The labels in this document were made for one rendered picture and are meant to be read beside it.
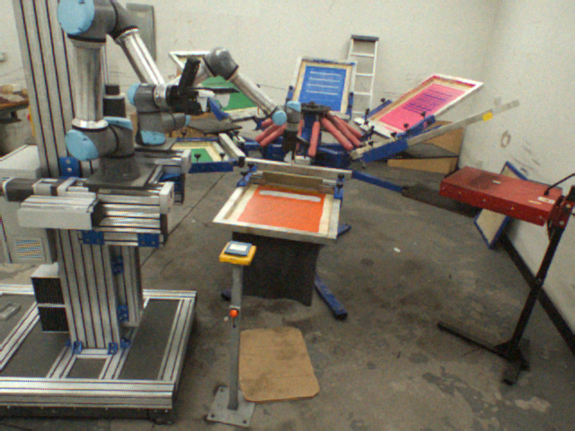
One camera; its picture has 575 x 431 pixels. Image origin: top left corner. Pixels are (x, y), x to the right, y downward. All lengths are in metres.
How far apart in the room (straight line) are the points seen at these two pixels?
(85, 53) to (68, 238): 0.94
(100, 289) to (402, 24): 5.32
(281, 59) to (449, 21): 2.34
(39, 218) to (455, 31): 5.76
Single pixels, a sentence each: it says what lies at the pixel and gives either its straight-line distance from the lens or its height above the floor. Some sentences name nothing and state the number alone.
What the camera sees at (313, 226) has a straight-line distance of 2.11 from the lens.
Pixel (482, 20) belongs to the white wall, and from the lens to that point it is 6.66.
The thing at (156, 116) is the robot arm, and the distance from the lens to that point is 1.46.
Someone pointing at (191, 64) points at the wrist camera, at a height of 1.74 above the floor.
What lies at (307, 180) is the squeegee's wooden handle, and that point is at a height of 1.04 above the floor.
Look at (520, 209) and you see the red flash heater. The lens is 2.54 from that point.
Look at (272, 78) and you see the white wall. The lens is 6.61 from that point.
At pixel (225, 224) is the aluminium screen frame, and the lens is 2.01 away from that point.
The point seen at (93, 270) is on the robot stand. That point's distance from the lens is 2.25.
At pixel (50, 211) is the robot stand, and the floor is 1.17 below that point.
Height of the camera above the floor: 1.88
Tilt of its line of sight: 25 degrees down
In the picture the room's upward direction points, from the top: 5 degrees clockwise
